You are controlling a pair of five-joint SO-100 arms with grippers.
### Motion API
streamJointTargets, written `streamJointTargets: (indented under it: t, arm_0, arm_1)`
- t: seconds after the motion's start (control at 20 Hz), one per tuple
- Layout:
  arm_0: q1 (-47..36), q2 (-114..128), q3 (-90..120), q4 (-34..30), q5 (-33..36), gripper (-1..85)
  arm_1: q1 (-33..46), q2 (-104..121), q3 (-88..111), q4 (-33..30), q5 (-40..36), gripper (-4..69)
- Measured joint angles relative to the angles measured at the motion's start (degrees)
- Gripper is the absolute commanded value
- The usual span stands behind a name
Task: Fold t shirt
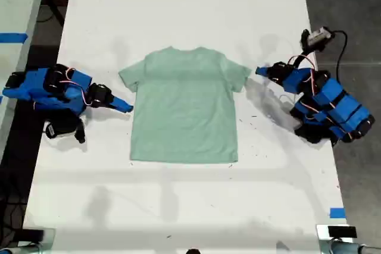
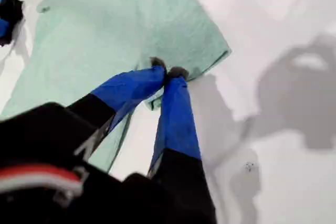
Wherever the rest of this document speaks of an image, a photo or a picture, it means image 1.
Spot pale green T-shirt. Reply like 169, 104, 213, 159
118, 45, 253, 165

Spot long blue tape strip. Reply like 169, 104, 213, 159
0, 32, 29, 44

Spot white side table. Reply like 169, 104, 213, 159
0, 0, 50, 159

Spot short blue tape piece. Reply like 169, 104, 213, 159
329, 207, 346, 219

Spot small black box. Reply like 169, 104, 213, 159
17, 229, 46, 243
327, 225, 357, 239

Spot black camera stalk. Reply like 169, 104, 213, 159
73, 117, 88, 145
290, 29, 326, 66

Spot black camera box white label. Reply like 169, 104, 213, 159
43, 114, 79, 140

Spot grey camera box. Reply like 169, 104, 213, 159
308, 26, 336, 45

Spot black camera cable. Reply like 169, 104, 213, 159
330, 29, 349, 76

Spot silver metal bracket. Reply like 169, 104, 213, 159
0, 228, 57, 254
316, 224, 381, 254

